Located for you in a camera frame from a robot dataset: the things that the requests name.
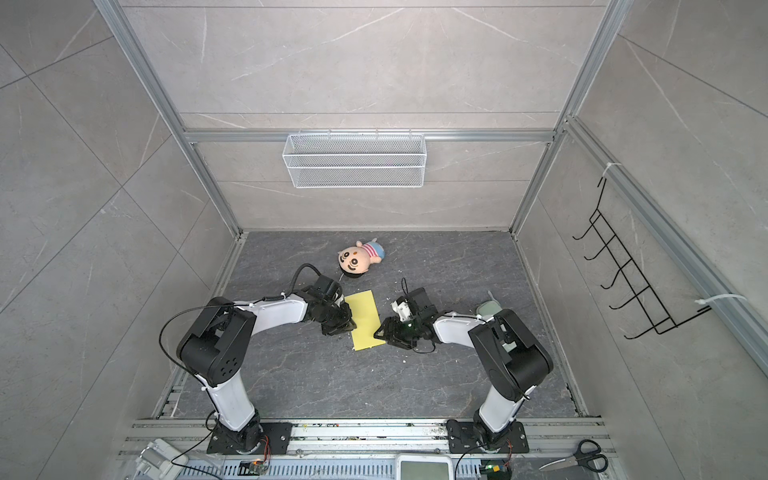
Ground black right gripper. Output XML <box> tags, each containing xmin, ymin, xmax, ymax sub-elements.
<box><xmin>374</xmin><ymin>316</ymin><xmax>424</xmax><ymax>349</ymax></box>

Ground yellow square paper sheet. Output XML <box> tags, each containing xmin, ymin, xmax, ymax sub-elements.
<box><xmin>345</xmin><ymin>290</ymin><xmax>386</xmax><ymax>351</ymax></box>

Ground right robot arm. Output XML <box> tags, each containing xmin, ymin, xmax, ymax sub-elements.
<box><xmin>373</xmin><ymin>288</ymin><xmax>553</xmax><ymax>446</ymax></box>

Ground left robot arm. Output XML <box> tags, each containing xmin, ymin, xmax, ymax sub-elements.
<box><xmin>176</xmin><ymin>275</ymin><xmax>356</xmax><ymax>434</ymax></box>

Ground plush doll toy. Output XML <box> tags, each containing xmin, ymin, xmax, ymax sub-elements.
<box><xmin>337</xmin><ymin>238</ymin><xmax>386</xmax><ymax>278</ymax></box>

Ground white digital scale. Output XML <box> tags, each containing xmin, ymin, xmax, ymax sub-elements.
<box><xmin>395</xmin><ymin>453</ymin><xmax>455</xmax><ymax>480</ymax></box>

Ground small green circuit board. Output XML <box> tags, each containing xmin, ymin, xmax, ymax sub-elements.
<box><xmin>479</xmin><ymin>461</ymin><xmax>512</xmax><ymax>480</ymax></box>

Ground white device bottom left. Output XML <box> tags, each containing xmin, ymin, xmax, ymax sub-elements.
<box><xmin>135</xmin><ymin>438</ymin><xmax>189</xmax><ymax>480</ymax></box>

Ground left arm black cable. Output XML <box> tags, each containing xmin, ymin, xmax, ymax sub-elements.
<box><xmin>158</xmin><ymin>262</ymin><xmax>325</xmax><ymax>385</ymax></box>

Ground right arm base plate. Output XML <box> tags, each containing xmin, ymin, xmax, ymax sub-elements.
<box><xmin>445</xmin><ymin>419</ymin><xmax>530</xmax><ymax>454</ymax></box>

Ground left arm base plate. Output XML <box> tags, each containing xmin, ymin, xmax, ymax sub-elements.
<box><xmin>206</xmin><ymin>422</ymin><xmax>293</xmax><ymax>455</ymax></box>

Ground white wire mesh basket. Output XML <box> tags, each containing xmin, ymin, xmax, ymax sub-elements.
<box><xmin>282</xmin><ymin>133</ymin><xmax>428</xmax><ymax>189</ymax></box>

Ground small red-wired circuit board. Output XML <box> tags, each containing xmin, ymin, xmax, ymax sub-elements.
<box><xmin>238</xmin><ymin>460</ymin><xmax>270</xmax><ymax>476</ymax></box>

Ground black handled scissors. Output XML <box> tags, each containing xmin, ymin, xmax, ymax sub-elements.
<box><xmin>539</xmin><ymin>439</ymin><xmax>609</xmax><ymax>473</ymax></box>

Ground black wire hook rack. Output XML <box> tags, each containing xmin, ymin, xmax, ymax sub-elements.
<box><xmin>572</xmin><ymin>178</ymin><xmax>712</xmax><ymax>340</ymax></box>

